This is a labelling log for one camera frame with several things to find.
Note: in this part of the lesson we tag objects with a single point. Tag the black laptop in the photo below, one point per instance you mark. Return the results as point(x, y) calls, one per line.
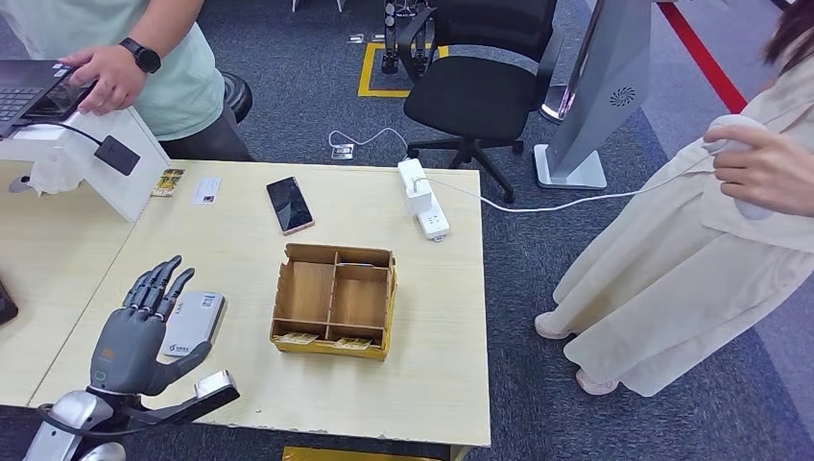
point(19, 89)

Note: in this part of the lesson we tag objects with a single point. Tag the beige person's hand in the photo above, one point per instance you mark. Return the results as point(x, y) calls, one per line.
point(769, 168)

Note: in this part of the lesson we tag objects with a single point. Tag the white desk stand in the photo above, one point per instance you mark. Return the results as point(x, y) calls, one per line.
point(124, 188)

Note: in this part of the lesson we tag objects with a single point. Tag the black phone on stand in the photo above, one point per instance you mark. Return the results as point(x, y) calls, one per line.
point(54, 100)

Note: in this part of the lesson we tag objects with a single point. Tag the person's hand with watch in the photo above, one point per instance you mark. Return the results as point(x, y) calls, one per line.
point(111, 79)

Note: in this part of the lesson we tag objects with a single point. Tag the black wristwatch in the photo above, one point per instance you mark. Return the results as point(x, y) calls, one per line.
point(141, 56)

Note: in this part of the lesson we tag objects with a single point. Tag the grey round disc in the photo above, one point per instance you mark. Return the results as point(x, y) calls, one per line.
point(18, 184)

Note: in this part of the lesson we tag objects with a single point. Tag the silver floor socket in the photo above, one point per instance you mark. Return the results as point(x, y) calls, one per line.
point(342, 151)

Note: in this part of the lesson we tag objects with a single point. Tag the white ID card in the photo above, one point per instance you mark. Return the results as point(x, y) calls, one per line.
point(206, 191)

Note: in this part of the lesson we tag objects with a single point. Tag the gold room key card stack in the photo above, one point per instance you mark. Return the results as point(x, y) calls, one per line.
point(168, 182)

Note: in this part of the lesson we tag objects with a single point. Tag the black office chair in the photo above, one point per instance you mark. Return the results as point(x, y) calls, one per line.
point(470, 95)

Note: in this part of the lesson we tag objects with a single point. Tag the yellow box under desk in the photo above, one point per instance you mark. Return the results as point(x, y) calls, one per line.
point(356, 455)

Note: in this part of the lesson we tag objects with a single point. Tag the grey card reader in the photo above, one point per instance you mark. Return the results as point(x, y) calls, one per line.
point(198, 318)

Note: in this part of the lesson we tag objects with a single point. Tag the person in beige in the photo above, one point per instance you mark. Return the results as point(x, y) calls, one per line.
point(687, 273)

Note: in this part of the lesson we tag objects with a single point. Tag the white black handheld controller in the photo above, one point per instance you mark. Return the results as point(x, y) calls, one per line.
point(731, 121)

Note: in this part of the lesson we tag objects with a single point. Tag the grey kiosk stand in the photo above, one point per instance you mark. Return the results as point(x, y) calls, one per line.
point(604, 95)

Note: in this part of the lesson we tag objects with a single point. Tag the white power strip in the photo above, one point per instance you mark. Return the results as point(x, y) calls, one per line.
point(434, 223)

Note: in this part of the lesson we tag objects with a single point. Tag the black metal equipment legs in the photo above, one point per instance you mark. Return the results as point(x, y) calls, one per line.
point(389, 38)

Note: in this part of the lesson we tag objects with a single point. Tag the person in pale green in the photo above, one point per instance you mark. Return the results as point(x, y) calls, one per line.
point(184, 86)

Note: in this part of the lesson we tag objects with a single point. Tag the wooden compartment box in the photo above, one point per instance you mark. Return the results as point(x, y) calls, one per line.
point(305, 293)

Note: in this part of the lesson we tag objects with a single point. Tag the white crumpled plastic wrap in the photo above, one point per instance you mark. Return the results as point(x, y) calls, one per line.
point(54, 179)

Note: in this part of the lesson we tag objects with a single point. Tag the black smartphone rose-gold edge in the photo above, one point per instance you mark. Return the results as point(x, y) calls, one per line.
point(290, 205)

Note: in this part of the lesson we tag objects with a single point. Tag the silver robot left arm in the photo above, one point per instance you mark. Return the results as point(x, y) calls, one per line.
point(63, 420)

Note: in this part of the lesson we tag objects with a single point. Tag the pale shoe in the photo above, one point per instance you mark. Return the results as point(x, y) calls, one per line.
point(594, 383)
point(550, 326)

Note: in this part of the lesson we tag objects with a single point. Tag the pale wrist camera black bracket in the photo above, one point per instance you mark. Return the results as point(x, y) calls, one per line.
point(216, 385)

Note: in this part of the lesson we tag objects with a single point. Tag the black round stool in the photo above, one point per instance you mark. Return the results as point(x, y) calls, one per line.
point(236, 95)

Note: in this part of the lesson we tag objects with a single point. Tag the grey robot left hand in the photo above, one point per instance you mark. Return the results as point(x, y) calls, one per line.
point(127, 356)

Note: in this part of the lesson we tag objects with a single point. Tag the white plug adapter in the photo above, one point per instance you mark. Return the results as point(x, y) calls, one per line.
point(420, 197)

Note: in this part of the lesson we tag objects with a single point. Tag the black object at desk edge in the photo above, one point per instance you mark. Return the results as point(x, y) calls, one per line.
point(6, 305)

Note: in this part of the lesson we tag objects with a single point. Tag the person's forearm with watch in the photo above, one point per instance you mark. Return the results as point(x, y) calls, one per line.
point(168, 22)

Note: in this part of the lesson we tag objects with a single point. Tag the small black square device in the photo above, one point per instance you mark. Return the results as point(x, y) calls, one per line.
point(117, 155)

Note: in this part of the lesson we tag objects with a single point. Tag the white furniture legs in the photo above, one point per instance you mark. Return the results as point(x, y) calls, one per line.
point(296, 5)

